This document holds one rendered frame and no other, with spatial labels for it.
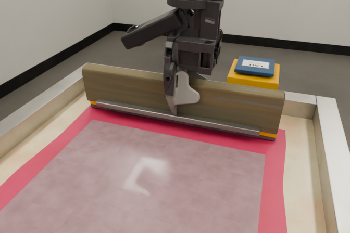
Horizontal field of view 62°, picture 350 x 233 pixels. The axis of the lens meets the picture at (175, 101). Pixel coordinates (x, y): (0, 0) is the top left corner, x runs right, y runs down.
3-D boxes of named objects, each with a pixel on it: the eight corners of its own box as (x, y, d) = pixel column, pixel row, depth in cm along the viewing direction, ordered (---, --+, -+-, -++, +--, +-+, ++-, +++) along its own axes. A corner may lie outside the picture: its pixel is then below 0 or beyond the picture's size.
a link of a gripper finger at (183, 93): (195, 126, 51) (200, 76, 48) (163, 119, 53) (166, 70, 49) (199, 118, 54) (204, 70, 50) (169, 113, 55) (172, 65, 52)
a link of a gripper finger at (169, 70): (170, 99, 49) (174, 47, 46) (161, 97, 50) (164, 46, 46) (178, 90, 53) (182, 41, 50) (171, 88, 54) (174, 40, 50)
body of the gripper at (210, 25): (210, 80, 47) (217, 3, 41) (160, 72, 49) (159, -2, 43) (219, 61, 53) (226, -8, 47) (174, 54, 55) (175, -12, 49)
